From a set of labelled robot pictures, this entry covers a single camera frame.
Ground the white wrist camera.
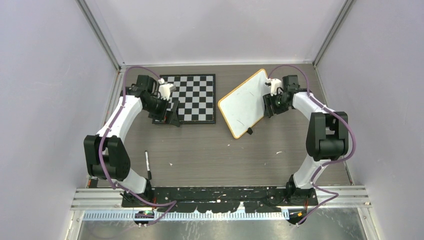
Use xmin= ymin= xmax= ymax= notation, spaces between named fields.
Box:
xmin=265 ymin=78 xmax=282 ymax=96
xmin=158 ymin=83 xmax=177 ymax=101

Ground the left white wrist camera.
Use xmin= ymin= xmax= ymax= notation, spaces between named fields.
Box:
xmin=158 ymin=83 xmax=177 ymax=101

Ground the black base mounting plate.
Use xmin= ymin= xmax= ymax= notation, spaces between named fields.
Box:
xmin=140 ymin=186 xmax=318 ymax=214

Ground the black white marker pen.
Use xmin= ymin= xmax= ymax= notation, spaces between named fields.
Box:
xmin=144 ymin=150 xmax=152 ymax=181

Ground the purple cable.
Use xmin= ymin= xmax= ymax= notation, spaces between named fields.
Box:
xmin=267 ymin=64 xmax=358 ymax=227
xmin=98 ymin=65 xmax=178 ymax=227

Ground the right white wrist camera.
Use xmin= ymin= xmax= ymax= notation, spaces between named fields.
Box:
xmin=265 ymin=78 xmax=282 ymax=96

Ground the yellow framed whiteboard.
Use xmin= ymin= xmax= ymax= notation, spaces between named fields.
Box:
xmin=218 ymin=68 xmax=269 ymax=139

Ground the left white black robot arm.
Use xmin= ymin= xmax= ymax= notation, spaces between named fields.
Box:
xmin=83 ymin=75 xmax=181 ymax=207

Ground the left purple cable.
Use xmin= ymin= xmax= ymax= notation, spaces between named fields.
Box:
xmin=98 ymin=65 xmax=178 ymax=227

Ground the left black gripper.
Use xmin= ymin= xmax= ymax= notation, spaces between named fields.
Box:
xmin=143 ymin=95 xmax=180 ymax=127

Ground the black white checkerboard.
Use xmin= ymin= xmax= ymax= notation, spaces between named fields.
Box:
xmin=160 ymin=73 xmax=217 ymax=124

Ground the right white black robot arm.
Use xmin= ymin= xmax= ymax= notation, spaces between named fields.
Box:
xmin=262 ymin=75 xmax=349 ymax=205

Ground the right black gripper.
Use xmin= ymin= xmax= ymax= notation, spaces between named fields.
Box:
xmin=263 ymin=90 xmax=290 ymax=117

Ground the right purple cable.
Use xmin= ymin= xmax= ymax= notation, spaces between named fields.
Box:
xmin=267 ymin=64 xmax=358 ymax=227

